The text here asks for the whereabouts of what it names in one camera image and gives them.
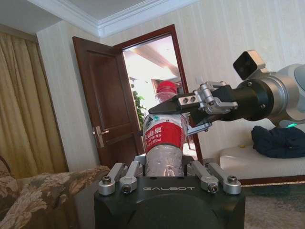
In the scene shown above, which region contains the floral patterned sofa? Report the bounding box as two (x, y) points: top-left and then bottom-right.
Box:
(0, 155), (111, 229)

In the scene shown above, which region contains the dark red door frame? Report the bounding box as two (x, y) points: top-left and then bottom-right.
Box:
(113, 23), (203, 165)

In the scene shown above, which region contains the dark blue cloth pile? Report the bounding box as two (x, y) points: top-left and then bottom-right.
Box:
(251, 125), (305, 159)

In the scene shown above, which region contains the white couch with wood trim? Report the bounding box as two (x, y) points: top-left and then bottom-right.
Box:
(217, 140), (305, 186)

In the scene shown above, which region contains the beige curtain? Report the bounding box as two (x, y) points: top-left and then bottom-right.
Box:
(0, 30), (70, 180)

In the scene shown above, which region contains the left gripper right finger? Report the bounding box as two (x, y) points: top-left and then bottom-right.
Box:
(181, 156), (242, 196)

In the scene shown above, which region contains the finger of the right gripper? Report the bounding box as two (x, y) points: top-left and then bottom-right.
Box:
(148, 81), (239, 115)
(187, 122), (213, 136)

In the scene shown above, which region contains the green leafy plant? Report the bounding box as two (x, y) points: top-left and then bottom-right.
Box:
(130, 78), (146, 128)

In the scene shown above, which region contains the brass door handle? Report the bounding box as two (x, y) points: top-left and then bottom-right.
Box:
(94, 125), (110, 148)

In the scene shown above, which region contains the dark brown wooden door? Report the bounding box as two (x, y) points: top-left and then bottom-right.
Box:
(72, 36), (142, 168)

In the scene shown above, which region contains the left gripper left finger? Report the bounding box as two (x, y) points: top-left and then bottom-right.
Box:
(98, 155), (147, 196)

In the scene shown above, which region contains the clear bottle with red label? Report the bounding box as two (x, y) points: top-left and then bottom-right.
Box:
(142, 81), (191, 177)

